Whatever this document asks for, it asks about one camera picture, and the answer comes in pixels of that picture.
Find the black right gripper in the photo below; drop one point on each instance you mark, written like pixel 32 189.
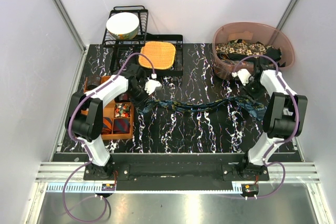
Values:
pixel 257 95

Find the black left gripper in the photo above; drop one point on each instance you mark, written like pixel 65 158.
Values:
pixel 139 104

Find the blue floral patterned tie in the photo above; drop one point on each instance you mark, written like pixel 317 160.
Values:
pixel 255 109

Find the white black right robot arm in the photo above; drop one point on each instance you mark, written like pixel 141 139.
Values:
pixel 282 121

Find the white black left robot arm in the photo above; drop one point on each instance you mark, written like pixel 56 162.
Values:
pixel 98 155

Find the pile of patterned ties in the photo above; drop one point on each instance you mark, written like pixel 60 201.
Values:
pixel 236 50

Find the maroon dark green rolled tie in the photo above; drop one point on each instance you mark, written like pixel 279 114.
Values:
pixel 124 97

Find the colourful faces rolled tie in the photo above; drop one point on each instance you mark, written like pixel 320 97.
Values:
pixel 122 110

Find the wooden compartment organizer box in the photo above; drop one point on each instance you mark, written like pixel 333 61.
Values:
pixel 110 108

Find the maroon blue striped rolled tie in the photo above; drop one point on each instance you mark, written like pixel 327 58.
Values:
pixel 121 126

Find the orange blue striped rolled tie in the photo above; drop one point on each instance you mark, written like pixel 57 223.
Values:
pixel 107 126

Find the dark blue patterned rolled tie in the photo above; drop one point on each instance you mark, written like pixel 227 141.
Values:
pixel 93 82

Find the orange woven mat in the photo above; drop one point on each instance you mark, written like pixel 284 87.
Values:
pixel 161 54

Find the pink translucent plastic tub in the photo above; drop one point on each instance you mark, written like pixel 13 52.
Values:
pixel 251 32

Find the white ceramic bowl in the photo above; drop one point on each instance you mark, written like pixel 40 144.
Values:
pixel 123 26

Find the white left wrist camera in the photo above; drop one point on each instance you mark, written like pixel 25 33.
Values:
pixel 152 86

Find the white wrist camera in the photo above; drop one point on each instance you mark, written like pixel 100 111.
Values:
pixel 152 86
pixel 243 75

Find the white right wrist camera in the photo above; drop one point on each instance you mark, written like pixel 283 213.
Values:
pixel 243 75

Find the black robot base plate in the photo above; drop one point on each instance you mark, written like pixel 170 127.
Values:
pixel 127 171

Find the aluminium frame rail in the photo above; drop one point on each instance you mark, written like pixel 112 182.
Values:
pixel 294 172

